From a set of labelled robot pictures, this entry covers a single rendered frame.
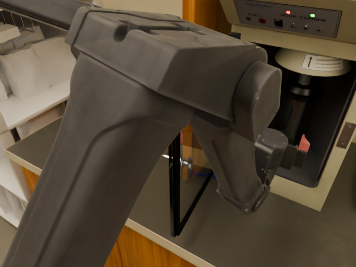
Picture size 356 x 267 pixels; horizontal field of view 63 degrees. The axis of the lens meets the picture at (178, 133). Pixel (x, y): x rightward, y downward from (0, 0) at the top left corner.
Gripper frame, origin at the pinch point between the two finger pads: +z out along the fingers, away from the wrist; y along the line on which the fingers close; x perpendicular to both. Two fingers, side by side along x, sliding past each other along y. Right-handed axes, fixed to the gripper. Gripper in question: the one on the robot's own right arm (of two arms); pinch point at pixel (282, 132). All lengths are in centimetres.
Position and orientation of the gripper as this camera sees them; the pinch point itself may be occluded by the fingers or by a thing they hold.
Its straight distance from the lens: 76.9
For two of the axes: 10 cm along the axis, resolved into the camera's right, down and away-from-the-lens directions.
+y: -8.5, -3.1, 4.2
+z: 5.2, -5.0, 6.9
